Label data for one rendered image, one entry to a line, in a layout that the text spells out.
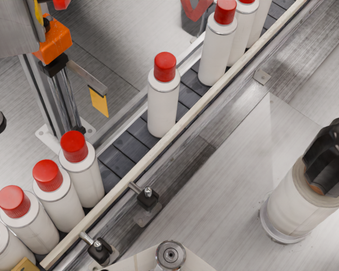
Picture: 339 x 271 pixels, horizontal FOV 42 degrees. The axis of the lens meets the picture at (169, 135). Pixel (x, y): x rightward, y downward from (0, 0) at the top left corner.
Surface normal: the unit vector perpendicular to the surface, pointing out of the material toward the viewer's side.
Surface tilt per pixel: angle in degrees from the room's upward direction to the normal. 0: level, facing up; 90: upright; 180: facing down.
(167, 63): 2
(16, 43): 90
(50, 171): 2
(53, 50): 90
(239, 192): 0
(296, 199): 90
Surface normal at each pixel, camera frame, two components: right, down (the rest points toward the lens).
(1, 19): 0.26, 0.86
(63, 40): 0.77, 0.59
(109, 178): 0.05, -0.47
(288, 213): -0.73, 0.57
